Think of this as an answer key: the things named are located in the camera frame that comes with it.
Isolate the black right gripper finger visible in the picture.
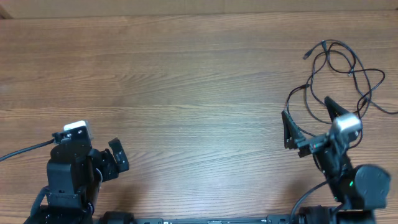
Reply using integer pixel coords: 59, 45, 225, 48
324, 96, 349, 121
281, 110, 305, 149

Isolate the black USB-C cable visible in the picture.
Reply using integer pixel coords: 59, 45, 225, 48
285, 42, 373, 150

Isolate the thin black cable silver plug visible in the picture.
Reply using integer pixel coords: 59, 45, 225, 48
302, 39, 386, 106

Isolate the black USB-A cable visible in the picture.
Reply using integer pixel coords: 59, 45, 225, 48
322, 39, 398, 116

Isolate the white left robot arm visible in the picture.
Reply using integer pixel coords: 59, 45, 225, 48
26, 121, 165, 223

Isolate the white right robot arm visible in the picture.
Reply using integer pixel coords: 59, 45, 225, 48
281, 97, 391, 223

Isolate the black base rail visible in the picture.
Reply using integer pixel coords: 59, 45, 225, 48
127, 214, 290, 224

